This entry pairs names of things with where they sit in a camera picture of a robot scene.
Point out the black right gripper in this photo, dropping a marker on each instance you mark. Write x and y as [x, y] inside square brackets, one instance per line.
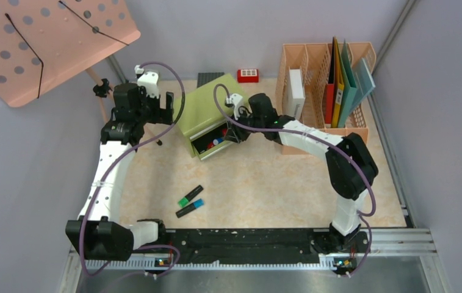
[235, 133]

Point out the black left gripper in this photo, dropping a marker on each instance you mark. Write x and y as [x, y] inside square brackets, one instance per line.
[161, 115]

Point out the small blue glue bottle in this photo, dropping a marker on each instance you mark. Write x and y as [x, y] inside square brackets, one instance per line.
[217, 141]

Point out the green metal drawer cabinet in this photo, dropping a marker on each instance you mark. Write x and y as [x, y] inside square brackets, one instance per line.
[201, 121]

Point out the white paper booklet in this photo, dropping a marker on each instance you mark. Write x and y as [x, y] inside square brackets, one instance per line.
[295, 94]

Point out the yellow plastic clip folder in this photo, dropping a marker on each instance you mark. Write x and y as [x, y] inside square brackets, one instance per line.
[338, 84]

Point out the teal plastic folder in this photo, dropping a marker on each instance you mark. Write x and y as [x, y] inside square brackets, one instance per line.
[350, 87]

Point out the light blue hardcover book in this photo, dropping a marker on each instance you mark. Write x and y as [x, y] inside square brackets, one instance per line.
[364, 82]

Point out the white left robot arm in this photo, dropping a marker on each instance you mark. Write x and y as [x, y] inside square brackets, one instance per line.
[97, 233]

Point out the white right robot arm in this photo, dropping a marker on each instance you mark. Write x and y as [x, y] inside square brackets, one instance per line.
[351, 167]

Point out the gray lego baseplate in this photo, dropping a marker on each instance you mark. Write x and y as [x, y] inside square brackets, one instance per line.
[206, 77]

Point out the red small box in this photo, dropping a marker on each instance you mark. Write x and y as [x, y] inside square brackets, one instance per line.
[249, 75]

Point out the black blue highlighter marker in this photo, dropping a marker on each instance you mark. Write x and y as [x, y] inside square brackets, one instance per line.
[189, 208]

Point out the beige plastic file organizer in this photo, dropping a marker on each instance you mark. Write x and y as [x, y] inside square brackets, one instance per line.
[315, 60]

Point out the black green highlighter marker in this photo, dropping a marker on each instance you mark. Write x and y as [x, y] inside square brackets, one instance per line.
[184, 201]

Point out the red folder in organizer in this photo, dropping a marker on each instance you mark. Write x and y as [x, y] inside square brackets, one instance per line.
[328, 98]

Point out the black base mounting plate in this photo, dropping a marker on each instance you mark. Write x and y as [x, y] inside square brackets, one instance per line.
[260, 246]

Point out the pink music stand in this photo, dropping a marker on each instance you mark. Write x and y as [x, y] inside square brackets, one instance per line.
[45, 43]

